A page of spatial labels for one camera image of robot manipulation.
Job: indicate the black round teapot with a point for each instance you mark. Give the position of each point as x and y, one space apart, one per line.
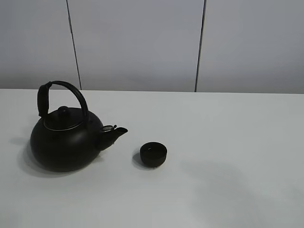
69 138

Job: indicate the small black teacup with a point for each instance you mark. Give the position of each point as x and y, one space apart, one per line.
153 154

